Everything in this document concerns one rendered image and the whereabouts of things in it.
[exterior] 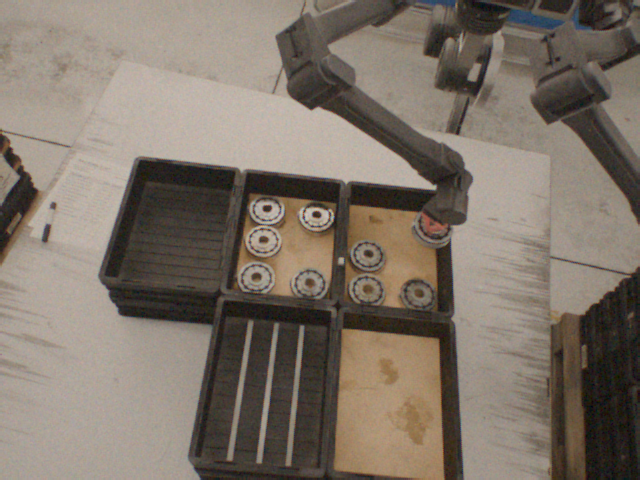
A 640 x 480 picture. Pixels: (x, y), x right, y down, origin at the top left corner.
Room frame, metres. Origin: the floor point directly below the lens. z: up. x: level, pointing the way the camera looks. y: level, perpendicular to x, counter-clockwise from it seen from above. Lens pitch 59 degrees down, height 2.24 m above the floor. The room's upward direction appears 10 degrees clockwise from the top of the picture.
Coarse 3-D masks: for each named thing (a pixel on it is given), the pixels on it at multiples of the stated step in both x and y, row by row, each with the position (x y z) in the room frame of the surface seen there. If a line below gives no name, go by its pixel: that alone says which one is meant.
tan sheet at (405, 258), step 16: (352, 208) 0.98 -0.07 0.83; (368, 208) 0.99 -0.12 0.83; (352, 224) 0.93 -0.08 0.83; (368, 224) 0.94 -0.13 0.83; (384, 224) 0.95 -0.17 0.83; (400, 224) 0.96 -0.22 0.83; (352, 240) 0.87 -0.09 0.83; (384, 240) 0.89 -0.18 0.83; (400, 240) 0.90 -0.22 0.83; (400, 256) 0.85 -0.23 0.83; (416, 256) 0.86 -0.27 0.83; (432, 256) 0.87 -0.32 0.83; (352, 272) 0.77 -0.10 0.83; (384, 272) 0.79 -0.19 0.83; (400, 272) 0.79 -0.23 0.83; (416, 272) 0.80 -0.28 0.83; (432, 272) 0.81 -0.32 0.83; (384, 304) 0.69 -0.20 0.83
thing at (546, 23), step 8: (512, 16) 2.67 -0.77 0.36; (520, 16) 2.67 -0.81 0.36; (528, 16) 2.67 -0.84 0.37; (536, 16) 2.67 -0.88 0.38; (576, 16) 2.65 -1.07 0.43; (528, 24) 2.67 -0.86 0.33; (536, 24) 2.67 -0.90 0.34; (544, 24) 2.67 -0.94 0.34; (552, 24) 2.66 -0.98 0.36; (560, 24) 2.66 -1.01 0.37; (576, 24) 2.65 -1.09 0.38
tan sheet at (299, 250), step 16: (288, 208) 0.94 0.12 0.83; (288, 224) 0.89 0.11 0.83; (288, 240) 0.84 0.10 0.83; (304, 240) 0.84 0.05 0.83; (320, 240) 0.85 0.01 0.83; (240, 256) 0.76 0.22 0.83; (288, 256) 0.78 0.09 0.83; (304, 256) 0.79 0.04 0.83; (320, 256) 0.80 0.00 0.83; (288, 272) 0.73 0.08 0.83; (288, 288) 0.69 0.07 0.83
